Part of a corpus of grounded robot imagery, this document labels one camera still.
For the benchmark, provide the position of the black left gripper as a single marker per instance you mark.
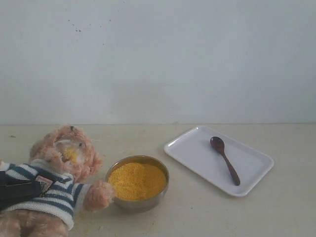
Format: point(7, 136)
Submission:
point(11, 194)

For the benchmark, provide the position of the beige teddy bear striped sweater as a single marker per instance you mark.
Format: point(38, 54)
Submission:
point(61, 161)

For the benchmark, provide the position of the yellow millet grains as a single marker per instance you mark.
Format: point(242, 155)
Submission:
point(137, 181)

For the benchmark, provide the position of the dark brown wooden spoon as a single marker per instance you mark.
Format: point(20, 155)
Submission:
point(219, 146)

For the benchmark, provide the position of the steel bowl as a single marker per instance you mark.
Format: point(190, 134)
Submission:
point(143, 205)

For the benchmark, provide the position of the white rectangular plastic tray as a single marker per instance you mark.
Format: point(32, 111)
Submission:
point(193, 150)

